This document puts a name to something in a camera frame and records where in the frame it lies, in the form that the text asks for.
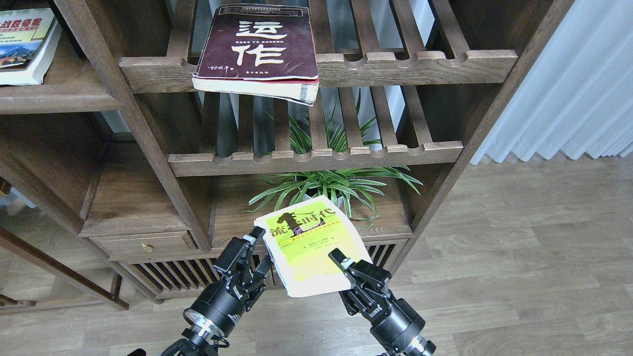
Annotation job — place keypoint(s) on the dark maroon book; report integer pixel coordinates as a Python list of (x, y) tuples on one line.
[(260, 49)]

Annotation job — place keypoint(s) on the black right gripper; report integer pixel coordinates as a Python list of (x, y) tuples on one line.
[(394, 324)]

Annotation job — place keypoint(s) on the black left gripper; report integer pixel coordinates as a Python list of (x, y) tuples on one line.
[(218, 311)]

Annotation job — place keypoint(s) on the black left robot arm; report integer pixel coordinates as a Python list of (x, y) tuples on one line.
[(196, 341)]

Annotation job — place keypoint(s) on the green spider plant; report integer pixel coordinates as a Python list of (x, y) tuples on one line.
[(350, 183)]

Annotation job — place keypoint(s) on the white book with colourful picture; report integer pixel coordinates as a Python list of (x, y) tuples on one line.
[(28, 42)]

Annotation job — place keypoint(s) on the dark wooden bookshelf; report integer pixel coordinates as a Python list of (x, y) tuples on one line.
[(117, 148)]

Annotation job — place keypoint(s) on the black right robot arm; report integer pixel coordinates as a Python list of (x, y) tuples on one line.
[(394, 324)]

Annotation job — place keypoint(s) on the brass drawer knob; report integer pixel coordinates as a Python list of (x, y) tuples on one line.
[(146, 247)]

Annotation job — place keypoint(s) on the dark wooden side frame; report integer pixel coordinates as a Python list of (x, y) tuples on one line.
[(92, 293)]

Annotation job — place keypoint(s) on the white pleated curtain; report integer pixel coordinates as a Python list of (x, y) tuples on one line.
[(577, 99)]

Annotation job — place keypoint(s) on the yellow green book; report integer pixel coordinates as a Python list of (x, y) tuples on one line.
[(299, 239)]

